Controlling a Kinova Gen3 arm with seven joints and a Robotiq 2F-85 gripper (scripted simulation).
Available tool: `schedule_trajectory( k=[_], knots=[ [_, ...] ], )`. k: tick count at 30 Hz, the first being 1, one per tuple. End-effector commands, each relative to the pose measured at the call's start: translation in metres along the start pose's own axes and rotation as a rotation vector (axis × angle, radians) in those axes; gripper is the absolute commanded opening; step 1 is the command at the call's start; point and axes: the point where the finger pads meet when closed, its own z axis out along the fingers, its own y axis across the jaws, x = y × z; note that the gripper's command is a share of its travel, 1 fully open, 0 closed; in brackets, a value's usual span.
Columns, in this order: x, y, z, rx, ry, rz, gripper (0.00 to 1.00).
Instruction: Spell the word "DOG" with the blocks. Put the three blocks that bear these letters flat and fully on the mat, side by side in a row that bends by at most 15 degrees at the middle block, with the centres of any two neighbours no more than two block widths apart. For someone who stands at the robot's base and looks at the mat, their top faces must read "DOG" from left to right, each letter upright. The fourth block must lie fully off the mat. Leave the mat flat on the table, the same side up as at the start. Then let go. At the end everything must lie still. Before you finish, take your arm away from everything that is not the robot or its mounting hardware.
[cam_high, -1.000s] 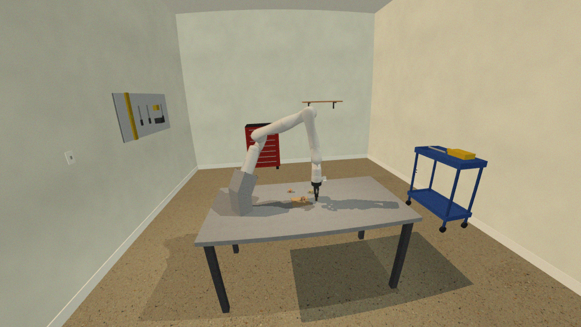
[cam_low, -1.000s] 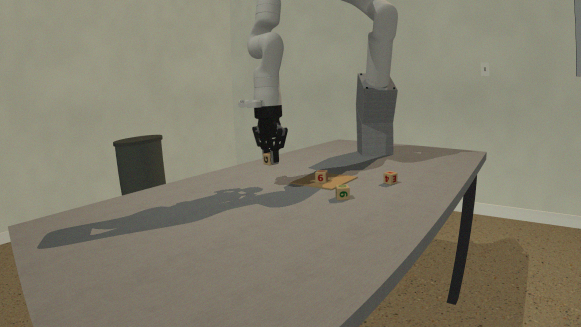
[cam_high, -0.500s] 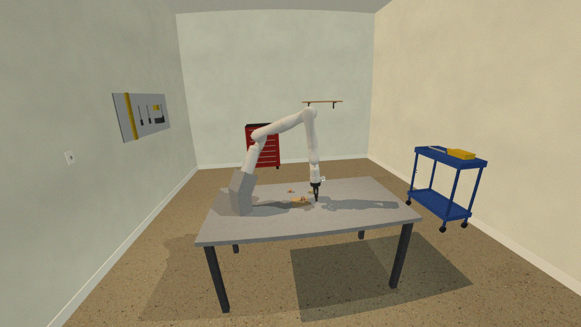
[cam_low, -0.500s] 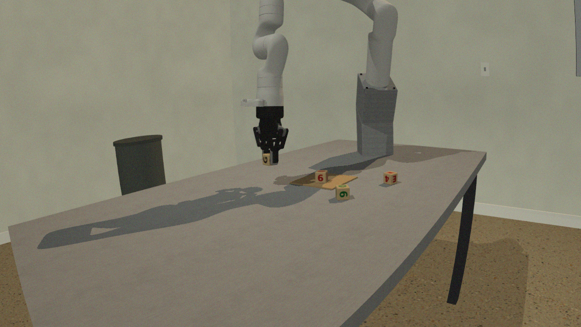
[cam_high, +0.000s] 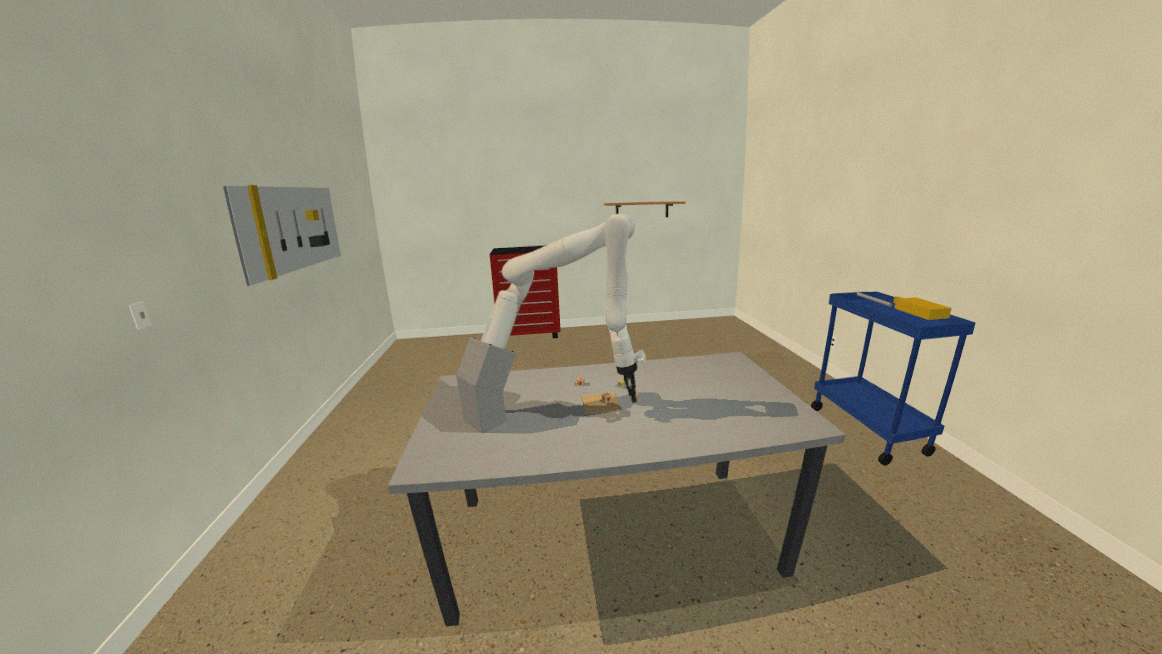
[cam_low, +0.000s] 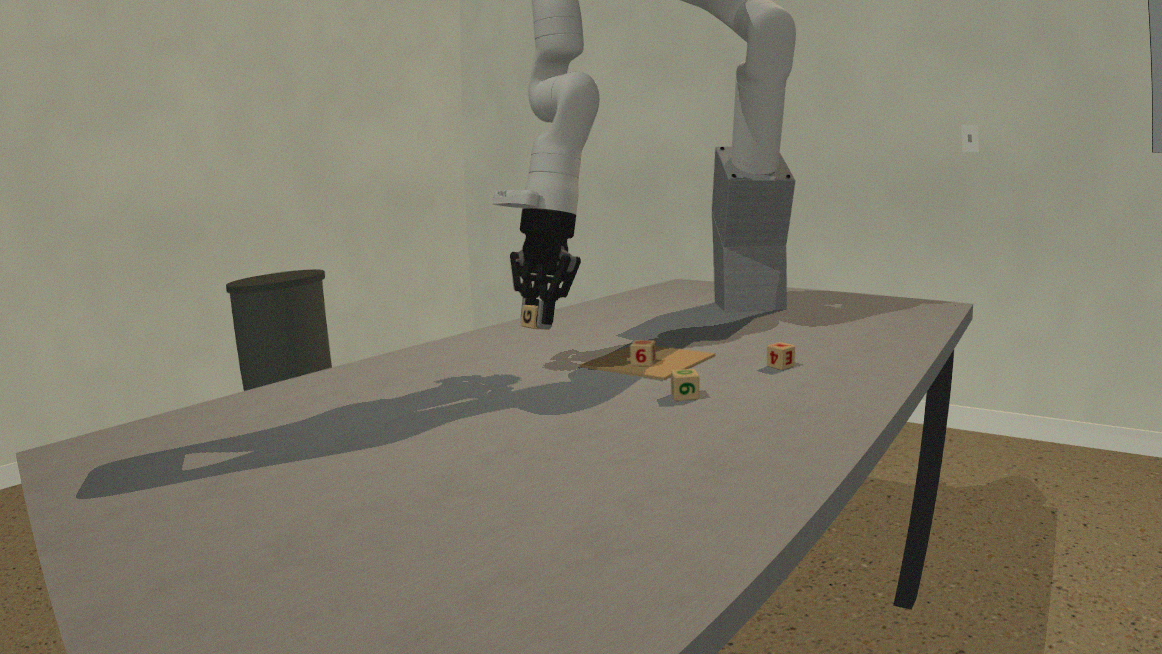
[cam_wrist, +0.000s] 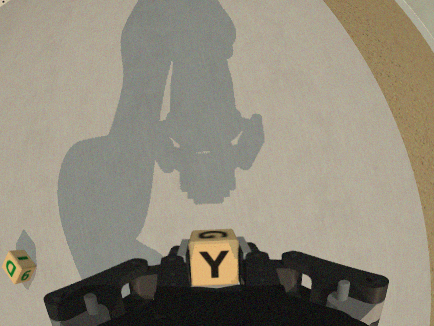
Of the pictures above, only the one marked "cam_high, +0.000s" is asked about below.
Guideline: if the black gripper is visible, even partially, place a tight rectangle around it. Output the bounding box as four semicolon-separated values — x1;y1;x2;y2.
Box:
616;362;637;403

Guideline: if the tan flat mat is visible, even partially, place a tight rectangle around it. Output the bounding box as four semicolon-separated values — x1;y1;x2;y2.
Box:
582;393;621;414

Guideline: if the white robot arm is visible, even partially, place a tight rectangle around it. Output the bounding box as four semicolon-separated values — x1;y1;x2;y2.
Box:
481;214;646;367

